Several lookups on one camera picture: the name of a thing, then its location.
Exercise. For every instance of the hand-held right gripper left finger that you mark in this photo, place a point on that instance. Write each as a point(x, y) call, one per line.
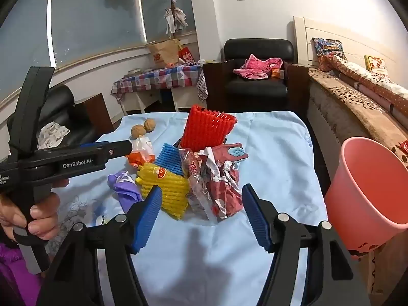
point(148, 220)

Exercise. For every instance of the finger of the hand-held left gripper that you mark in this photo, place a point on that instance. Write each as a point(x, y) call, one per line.
point(118, 150)

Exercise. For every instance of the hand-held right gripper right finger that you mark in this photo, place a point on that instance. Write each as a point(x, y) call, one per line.
point(255, 216)

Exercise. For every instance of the orange white snack wrapper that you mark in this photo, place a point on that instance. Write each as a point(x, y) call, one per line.
point(142, 157)

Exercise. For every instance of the yellow foam fruit net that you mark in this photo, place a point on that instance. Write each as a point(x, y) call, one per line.
point(169, 191)

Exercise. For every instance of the purple plastic bag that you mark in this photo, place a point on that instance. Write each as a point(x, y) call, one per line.
point(122, 188)

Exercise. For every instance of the red wrapper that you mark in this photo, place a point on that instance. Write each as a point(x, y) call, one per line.
point(229, 185)

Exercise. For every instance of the blue foam fruit net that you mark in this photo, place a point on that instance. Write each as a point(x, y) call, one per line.
point(170, 159)

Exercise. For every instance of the clear plastic wrapper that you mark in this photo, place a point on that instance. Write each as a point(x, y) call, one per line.
point(196, 178)

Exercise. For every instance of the red foam fruit net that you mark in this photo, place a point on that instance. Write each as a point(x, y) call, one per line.
point(207, 127)

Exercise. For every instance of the pink plastic bucket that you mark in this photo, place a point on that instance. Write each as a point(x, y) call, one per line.
point(366, 204)

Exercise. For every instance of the person's left forearm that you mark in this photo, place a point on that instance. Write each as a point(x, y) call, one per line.
point(12, 277)

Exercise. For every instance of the person's left hand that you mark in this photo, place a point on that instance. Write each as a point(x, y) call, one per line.
point(47, 210)

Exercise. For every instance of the brown walnut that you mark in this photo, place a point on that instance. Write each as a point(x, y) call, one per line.
point(149, 125)
point(138, 131)

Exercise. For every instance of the white patterned cloth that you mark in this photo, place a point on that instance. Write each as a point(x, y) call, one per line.
point(52, 134)

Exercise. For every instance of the light blue cloth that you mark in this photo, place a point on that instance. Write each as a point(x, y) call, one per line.
point(280, 153)

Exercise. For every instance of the black armchair with white cloth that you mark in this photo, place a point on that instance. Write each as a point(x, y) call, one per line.
point(60, 102)

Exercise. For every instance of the side table with checked cloth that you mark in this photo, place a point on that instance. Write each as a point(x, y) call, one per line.
point(159, 76)

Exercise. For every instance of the white printed hanging cloth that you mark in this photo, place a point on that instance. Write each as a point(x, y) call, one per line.
point(202, 84)

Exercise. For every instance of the red gift bag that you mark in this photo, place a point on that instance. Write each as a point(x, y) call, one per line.
point(186, 55)

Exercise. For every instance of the dark coat rack pole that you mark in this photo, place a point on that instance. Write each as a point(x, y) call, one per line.
point(173, 36)

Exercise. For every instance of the black leather armchair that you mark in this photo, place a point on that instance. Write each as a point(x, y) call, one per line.
point(255, 86)

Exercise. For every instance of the yellow printed box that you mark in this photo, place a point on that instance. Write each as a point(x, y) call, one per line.
point(376, 271)

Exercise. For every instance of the large curved window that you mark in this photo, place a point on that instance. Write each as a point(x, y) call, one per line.
point(95, 19)

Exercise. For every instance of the white hanging cloth bundle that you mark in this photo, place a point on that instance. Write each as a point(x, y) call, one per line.
point(177, 19)

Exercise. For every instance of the brown floral blanket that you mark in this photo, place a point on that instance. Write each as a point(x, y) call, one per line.
point(350, 108)

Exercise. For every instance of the small orange box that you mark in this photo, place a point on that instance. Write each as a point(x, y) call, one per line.
point(278, 73)

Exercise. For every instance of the pink garment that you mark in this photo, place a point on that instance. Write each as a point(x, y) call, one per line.
point(255, 67)

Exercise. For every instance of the red snack packet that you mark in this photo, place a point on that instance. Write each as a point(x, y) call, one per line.
point(404, 147)

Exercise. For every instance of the orange dotted quilt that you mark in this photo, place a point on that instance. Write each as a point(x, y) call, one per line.
point(366, 76)

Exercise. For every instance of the colourful printed pillow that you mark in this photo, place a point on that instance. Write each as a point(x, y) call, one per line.
point(328, 49)

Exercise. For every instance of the white wooden bed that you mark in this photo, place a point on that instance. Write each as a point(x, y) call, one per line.
point(306, 28)

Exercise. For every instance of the yellow floral pillow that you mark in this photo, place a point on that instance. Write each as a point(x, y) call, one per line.
point(376, 63)

